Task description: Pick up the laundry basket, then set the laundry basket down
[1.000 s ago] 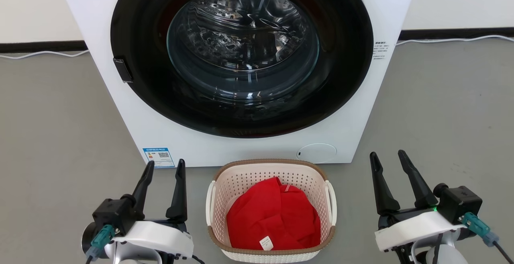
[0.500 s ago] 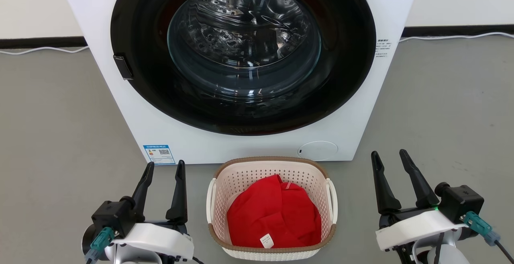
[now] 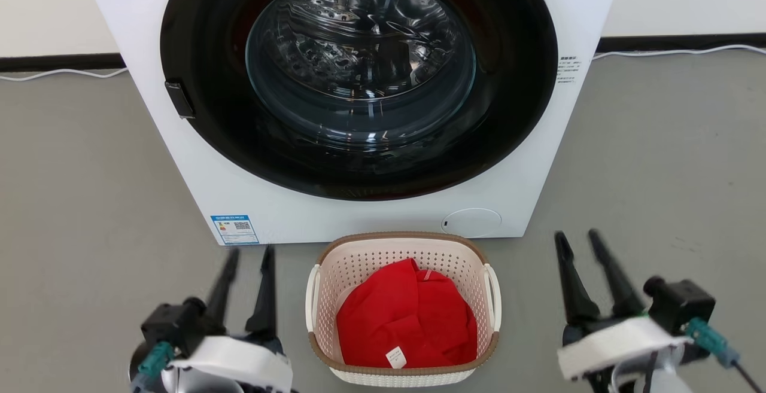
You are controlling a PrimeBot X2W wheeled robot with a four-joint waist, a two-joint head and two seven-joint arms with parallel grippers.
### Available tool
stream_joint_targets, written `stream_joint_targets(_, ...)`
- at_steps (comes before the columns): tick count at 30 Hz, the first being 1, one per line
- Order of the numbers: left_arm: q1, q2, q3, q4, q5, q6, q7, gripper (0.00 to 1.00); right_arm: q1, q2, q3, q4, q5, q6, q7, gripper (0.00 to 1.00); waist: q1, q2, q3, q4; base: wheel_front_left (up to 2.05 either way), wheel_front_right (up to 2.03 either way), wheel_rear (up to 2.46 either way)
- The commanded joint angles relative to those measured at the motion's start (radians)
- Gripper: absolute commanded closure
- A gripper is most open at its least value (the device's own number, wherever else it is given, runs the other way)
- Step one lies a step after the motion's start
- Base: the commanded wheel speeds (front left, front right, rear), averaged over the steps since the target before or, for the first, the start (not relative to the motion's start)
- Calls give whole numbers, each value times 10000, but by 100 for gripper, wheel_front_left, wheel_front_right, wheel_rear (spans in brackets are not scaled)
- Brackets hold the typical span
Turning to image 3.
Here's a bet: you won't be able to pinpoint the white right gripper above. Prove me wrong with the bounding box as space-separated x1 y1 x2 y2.
554 229 695 380

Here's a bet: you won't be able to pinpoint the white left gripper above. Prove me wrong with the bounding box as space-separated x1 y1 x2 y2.
162 245 294 393

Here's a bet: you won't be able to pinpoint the cream perforated laundry basket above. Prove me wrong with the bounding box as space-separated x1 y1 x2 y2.
305 231 502 388

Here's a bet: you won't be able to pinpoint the blue energy label sticker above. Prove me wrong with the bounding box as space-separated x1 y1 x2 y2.
210 214 260 245

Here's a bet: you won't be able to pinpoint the white front-load washing machine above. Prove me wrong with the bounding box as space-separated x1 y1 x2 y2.
78 0 627 245

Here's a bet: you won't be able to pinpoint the round white filter cover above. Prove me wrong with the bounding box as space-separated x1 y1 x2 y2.
441 208 502 239

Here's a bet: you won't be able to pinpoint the red garment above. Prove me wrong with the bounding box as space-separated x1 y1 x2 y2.
336 258 478 368

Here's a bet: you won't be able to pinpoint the black round washer door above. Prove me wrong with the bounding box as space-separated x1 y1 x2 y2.
160 0 558 201

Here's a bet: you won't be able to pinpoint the small white text sticker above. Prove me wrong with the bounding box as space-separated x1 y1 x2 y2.
557 55 581 86

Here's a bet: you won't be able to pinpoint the teal left camera connector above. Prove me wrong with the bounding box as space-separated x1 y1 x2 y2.
132 341 175 392

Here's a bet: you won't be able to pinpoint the teal camera connector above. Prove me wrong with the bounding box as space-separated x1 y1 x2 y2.
685 317 741 368
132 341 175 392

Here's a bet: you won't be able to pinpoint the teal right camera connector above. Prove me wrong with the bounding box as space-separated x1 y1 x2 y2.
685 317 741 368

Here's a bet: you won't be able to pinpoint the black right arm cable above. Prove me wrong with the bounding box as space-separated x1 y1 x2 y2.
733 362 766 393

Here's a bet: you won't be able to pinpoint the black door latch handle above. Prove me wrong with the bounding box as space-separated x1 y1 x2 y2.
165 81 196 120

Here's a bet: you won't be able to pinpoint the white floor cable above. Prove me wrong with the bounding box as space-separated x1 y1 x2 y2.
592 44 766 60
0 68 128 81

